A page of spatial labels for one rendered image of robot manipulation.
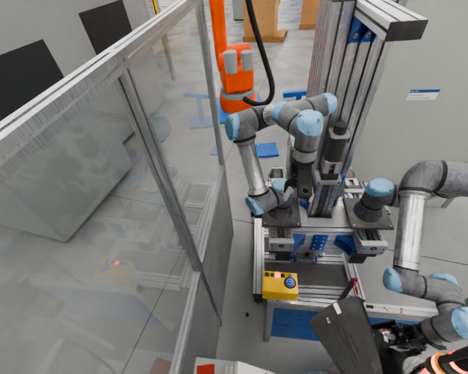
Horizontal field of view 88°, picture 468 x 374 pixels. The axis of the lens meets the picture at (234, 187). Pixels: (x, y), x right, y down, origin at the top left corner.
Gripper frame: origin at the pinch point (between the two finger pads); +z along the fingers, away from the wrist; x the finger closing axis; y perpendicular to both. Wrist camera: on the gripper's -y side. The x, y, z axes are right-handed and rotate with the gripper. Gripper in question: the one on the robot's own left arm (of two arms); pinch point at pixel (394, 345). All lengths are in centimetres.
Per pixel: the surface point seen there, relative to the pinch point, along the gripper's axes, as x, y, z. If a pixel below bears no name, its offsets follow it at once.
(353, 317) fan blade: 0.0, 28.7, -18.6
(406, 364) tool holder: 14.2, 28.2, -34.1
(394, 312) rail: -19.3, -18.1, 14.2
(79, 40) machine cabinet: -280, 281, 40
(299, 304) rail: -18.7, 25.9, 27.8
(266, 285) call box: -18, 49, 13
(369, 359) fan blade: 10.3, 24.4, -15.8
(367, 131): -163, -34, -2
